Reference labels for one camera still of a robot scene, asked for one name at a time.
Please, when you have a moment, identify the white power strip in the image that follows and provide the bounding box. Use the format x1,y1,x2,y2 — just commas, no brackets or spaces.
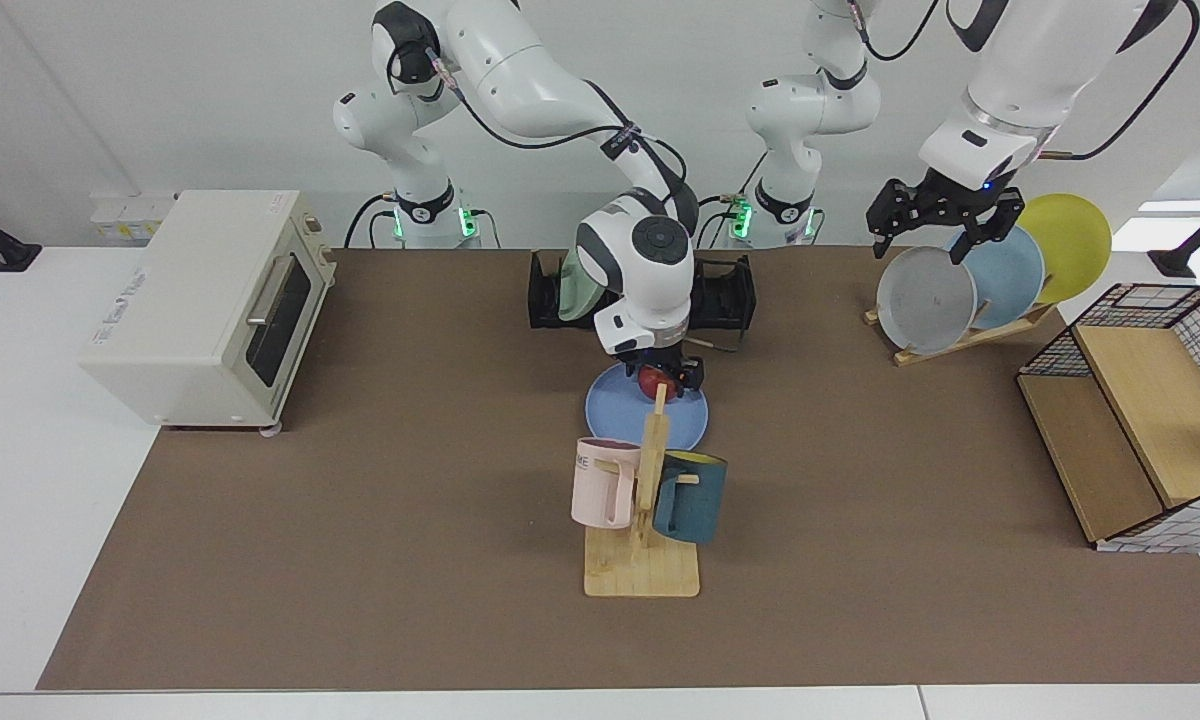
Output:
88,193,179,243

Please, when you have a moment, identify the black clamp stand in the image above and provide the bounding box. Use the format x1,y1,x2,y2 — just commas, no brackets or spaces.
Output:
1148,193,1200,280
0,190,43,274

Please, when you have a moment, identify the light blue plate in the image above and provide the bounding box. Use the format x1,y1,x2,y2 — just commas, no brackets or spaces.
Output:
945,225,1046,331

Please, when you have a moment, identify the pale green plate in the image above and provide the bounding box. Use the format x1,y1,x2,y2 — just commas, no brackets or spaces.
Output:
558,248,603,323

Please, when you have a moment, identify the wooden plate rack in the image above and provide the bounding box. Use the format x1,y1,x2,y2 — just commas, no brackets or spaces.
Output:
863,300,1058,368

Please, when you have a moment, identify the grey plate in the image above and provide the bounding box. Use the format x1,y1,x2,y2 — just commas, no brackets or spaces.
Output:
876,247,978,356

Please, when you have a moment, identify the black dish rack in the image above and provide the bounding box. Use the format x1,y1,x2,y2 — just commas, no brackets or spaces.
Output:
527,250,758,331

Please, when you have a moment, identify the wooden cup stand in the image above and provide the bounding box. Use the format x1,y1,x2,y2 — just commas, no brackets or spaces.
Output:
583,383,702,599

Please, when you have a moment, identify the brown table cloth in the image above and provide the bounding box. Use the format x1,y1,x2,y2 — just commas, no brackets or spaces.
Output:
36,247,1200,692

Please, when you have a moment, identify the wire basket with wooden floor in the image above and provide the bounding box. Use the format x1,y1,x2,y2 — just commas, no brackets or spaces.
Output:
1016,283,1200,554

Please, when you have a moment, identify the black base cable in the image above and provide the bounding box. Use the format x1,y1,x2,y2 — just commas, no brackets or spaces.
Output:
695,150,773,249
343,192,401,249

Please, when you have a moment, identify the pink cup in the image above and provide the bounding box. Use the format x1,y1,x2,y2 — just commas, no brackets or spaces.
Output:
571,437,643,529

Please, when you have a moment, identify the pale toaster oven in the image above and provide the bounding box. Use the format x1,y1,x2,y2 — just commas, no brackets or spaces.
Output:
78,190,338,436

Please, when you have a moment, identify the yellow plate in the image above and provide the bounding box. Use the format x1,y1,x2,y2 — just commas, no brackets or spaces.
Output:
1015,193,1113,305

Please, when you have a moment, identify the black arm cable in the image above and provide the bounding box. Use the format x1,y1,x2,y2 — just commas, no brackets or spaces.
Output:
388,40,701,236
1035,0,1200,161

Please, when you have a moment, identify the dark blue cup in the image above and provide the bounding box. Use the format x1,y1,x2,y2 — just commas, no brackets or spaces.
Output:
651,451,729,546

